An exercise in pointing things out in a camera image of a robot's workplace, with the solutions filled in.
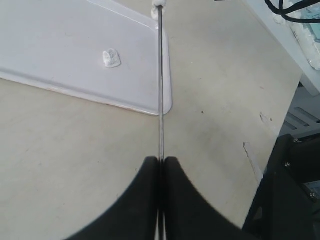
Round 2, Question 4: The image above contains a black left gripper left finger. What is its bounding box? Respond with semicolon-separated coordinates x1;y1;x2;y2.
68;156;160;240

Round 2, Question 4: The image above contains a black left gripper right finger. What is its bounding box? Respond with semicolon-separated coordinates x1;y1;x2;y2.
163;156;253;240

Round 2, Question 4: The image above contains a thin metal skewer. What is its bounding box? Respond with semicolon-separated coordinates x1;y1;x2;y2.
158;9;164;240

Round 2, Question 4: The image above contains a white foam piece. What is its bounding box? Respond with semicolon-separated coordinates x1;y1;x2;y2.
102;48;121;69
151;0;167;21

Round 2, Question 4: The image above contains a black stand beside table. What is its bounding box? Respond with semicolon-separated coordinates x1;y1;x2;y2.
242;134;320;240

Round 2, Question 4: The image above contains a white rectangular plastic tray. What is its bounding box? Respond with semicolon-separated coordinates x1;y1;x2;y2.
0;0;159;116

